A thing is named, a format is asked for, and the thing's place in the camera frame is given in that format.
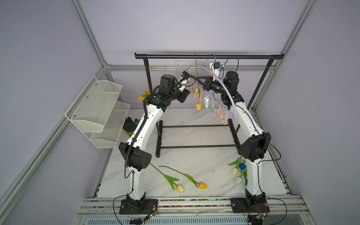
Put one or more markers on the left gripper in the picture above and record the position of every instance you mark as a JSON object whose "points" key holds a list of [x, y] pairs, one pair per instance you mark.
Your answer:
{"points": [[184, 94]]}

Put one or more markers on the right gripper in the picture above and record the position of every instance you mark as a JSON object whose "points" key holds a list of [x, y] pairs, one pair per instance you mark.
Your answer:
{"points": [[209, 83]]}

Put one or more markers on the purple clip hanger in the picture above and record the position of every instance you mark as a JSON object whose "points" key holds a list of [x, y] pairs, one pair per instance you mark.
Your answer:
{"points": [[229, 102]]}

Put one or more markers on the black clothes rack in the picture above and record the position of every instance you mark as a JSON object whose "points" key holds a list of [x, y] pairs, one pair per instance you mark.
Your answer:
{"points": [[219, 95]]}

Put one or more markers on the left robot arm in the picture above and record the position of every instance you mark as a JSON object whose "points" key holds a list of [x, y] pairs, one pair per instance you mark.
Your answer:
{"points": [[134, 149]]}

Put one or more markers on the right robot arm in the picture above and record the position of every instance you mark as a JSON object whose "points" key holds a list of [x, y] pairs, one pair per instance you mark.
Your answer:
{"points": [[254, 141]]}

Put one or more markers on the sunflower bouquet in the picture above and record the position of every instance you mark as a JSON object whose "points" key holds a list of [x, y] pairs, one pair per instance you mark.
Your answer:
{"points": [[145, 95]]}

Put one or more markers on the green gardening glove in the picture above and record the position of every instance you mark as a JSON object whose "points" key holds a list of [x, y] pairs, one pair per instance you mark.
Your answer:
{"points": [[136, 121]]}

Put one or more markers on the white mesh two-tier shelf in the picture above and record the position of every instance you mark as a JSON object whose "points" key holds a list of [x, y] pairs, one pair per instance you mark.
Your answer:
{"points": [[98, 113]]}

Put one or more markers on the white tulip upper right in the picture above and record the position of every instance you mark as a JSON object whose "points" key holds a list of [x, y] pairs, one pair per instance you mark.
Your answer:
{"points": [[236, 165]]}

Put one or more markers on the white tulip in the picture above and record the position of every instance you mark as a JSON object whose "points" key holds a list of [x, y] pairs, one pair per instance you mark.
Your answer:
{"points": [[236, 165], [243, 177]]}

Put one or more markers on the pale yellow tulip front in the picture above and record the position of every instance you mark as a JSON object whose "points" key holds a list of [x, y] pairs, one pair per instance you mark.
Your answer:
{"points": [[171, 180]]}

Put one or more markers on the white tulip lower right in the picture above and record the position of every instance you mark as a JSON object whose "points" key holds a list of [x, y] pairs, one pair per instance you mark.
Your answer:
{"points": [[243, 177]]}

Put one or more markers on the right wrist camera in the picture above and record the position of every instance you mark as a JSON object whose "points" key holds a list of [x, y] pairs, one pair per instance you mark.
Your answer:
{"points": [[216, 67]]}

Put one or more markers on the white wire wall basket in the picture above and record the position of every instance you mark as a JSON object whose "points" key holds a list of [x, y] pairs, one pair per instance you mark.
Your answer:
{"points": [[194, 68]]}

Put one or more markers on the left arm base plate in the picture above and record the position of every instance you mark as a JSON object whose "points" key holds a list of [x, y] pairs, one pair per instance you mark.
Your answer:
{"points": [[133, 207]]}

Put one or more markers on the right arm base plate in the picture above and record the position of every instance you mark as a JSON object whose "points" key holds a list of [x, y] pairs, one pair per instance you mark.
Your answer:
{"points": [[246, 205]]}

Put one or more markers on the aluminium front rail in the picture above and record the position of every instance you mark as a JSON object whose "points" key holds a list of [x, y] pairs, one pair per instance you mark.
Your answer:
{"points": [[283, 210]]}

